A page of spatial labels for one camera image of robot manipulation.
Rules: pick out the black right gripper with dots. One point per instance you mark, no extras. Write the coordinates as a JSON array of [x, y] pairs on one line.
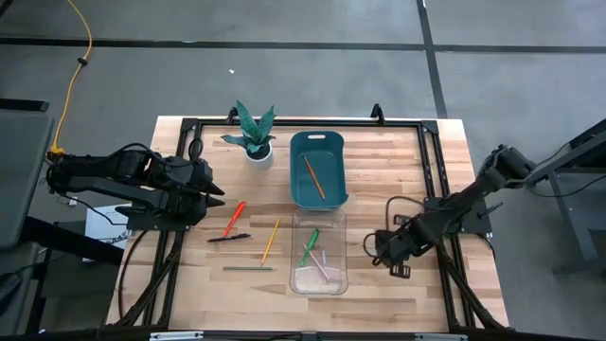
[[402, 241]]

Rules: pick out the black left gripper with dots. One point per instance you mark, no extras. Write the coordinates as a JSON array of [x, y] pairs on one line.
[[195, 201]]

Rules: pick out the red pen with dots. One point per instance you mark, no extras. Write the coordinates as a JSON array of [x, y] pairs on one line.
[[235, 217]]

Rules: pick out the black pen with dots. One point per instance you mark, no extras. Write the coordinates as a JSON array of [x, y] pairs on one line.
[[229, 238]]

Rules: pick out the yellow pencil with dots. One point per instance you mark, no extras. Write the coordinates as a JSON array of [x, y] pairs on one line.
[[271, 240]]

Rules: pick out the pink pen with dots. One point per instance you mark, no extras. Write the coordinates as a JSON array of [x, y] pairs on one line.
[[316, 262]]

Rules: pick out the green pen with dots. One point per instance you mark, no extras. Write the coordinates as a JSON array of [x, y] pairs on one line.
[[309, 247]]

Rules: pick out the orange pencil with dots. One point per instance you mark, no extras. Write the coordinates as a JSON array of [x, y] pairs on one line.
[[314, 177]]

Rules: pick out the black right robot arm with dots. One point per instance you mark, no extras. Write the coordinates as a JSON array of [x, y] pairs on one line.
[[459, 206]]

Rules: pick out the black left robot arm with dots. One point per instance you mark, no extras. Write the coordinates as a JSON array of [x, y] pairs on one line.
[[94, 184]]

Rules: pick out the snake plant in white pot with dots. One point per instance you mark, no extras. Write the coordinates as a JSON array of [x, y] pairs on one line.
[[259, 162]]

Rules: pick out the clear plastic bin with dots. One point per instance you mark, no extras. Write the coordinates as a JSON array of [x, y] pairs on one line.
[[315, 222]]

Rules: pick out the white paper sheet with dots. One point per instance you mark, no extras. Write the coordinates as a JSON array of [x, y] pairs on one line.
[[101, 229]]

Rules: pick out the teal plastic bin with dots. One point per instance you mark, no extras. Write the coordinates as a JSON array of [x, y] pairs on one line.
[[326, 142]]

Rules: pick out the small white adapter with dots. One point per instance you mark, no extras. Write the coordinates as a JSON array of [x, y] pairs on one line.
[[72, 201]]

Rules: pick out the black slanted beam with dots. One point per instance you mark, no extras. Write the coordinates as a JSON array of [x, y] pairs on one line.
[[71, 241]]

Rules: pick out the dark metal desk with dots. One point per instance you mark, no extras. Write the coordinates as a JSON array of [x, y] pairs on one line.
[[565, 218]]

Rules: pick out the grey flat furniture top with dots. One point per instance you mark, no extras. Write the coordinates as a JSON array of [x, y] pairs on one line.
[[23, 180]]

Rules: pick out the black bar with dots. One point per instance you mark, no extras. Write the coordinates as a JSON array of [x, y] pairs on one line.
[[23, 105]]

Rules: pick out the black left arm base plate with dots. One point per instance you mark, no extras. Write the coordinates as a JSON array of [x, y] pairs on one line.
[[142, 223]]

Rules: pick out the black frame clamp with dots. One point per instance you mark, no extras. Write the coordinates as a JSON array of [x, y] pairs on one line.
[[377, 113], [232, 115]]

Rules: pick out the silver metal bracket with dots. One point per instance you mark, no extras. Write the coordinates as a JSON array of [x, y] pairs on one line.
[[177, 335], [440, 337]]

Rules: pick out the black metal table frame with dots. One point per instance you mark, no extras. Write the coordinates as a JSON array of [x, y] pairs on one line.
[[331, 123]]

